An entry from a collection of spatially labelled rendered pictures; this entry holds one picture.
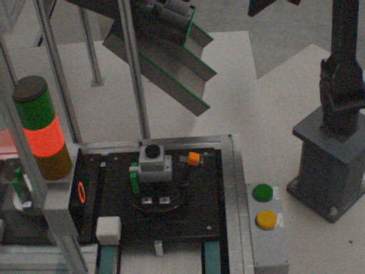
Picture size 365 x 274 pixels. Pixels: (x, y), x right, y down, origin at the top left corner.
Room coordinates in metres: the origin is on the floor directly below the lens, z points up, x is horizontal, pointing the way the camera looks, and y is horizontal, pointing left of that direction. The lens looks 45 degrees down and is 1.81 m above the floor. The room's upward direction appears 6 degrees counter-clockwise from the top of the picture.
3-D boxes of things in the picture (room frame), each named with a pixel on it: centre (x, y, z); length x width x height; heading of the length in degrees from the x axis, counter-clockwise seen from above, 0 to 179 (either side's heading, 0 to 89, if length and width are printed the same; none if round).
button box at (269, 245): (0.60, -0.16, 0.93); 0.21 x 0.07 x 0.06; 176
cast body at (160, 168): (0.71, 0.06, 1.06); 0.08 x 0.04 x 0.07; 86
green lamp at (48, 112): (0.52, 0.18, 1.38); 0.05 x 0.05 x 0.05
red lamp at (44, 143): (0.52, 0.18, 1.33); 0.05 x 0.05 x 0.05
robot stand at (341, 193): (0.74, -0.34, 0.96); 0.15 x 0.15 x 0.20; 37
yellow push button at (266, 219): (0.60, -0.16, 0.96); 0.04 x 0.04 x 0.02
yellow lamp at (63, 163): (0.52, 0.18, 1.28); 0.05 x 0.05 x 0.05
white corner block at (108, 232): (0.62, 0.16, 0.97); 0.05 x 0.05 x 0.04; 86
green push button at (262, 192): (0.67, -0.16, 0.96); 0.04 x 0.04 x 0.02
